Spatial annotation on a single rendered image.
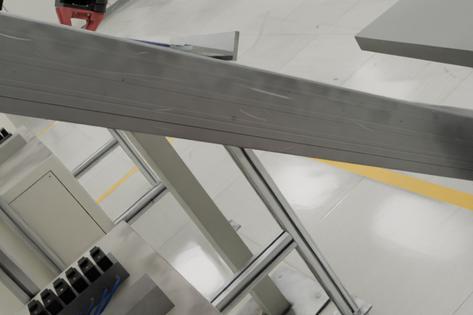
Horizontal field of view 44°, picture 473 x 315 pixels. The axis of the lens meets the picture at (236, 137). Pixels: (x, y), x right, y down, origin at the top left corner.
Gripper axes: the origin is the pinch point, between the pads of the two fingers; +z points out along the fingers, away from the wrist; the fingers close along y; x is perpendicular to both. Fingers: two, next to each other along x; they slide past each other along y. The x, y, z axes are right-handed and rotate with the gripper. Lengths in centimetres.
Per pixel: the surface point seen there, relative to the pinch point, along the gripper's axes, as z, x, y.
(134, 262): 34.1, 10.7, 9.0
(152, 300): 32.2, 7.4, 27.5
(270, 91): 0, 2, 60
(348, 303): 55, 74, -9
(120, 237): 33.7, 11.7, -2.5
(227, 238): 44, 48, -27
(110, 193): 77, 64, -188
